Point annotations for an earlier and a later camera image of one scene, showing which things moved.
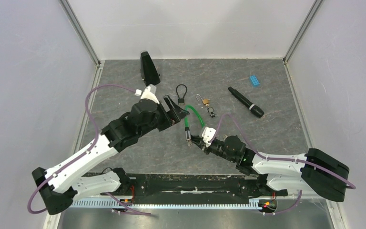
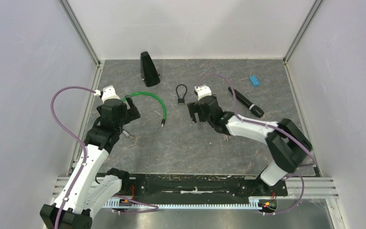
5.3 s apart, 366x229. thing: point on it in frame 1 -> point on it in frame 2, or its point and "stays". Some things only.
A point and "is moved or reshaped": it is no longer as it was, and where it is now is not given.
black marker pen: (255, 109) stays
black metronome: (148, 70) stays
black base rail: (179, 187) stays
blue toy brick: (254, 81) stays
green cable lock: (187, 129) is moved or reshaped
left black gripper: (178, 112) -> (132, 113)
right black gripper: (198, 140) -> (195, 107)
